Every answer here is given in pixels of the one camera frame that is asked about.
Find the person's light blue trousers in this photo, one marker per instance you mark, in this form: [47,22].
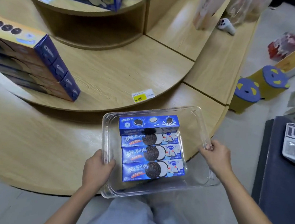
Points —
[138,218]

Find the person's left hand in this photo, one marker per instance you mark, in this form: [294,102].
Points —
[96,172]

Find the yellow-faced cookie box, blue end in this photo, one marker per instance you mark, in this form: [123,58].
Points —
[71,87]
[59,69]
[17,36]

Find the person's left thumb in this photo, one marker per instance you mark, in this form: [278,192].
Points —
[109,166]

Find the person's right hand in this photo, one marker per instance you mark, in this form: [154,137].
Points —
[219,158]

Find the clear plastic snack bags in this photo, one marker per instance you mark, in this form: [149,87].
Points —
[239,7]

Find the purple and yellow round stool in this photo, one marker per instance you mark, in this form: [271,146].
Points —
[271,80]
[245,94]

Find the person's left forearm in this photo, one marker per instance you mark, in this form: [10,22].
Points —
[72,207]

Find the person's right thumb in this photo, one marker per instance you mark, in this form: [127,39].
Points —
[204,151]

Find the dark blue floor mat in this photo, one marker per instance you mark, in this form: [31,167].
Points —
[279,194]

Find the clear plastic bin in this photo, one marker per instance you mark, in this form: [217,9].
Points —
[200,125]

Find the red snack packets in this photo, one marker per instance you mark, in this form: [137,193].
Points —
[282,45]

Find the white handheld controller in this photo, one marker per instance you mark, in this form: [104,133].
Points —
[225,26]

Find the person's right forearm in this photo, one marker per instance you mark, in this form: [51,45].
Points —
[247,212]

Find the wooden tiered display stand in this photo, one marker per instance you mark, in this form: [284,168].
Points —
[115,69]

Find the blue cookie box, small cookies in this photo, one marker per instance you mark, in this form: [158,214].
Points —
[149,121]

